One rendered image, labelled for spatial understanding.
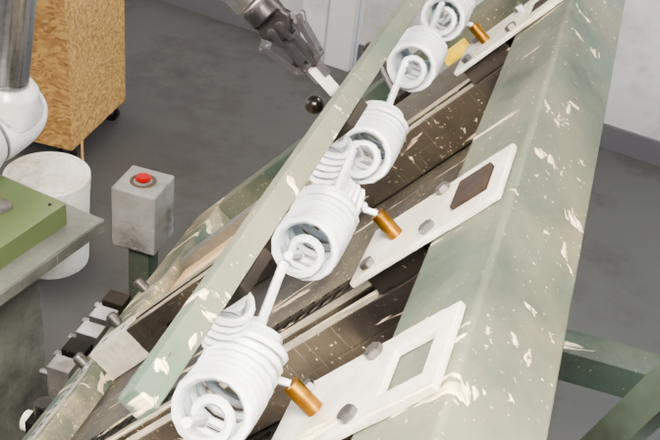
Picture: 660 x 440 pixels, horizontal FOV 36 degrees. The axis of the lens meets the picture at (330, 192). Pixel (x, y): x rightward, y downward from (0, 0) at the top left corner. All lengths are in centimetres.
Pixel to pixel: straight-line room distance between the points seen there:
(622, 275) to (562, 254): 323
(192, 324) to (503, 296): 27
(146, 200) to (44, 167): 122
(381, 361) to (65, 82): 345
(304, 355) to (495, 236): 34
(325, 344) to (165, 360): 47
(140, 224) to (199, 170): 180
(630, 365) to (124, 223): 128
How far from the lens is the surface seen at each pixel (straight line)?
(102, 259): 384
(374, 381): 77
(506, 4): 208
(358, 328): 106
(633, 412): 131
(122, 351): 202
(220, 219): 250
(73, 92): 421
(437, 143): 152
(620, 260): 424
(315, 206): 89
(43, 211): 267
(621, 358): 249
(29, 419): 221
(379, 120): 107
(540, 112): 106
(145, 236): 258
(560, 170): 102
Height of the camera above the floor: 233
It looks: 33 degrees down
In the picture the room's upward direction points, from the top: 7 degrees clockwise
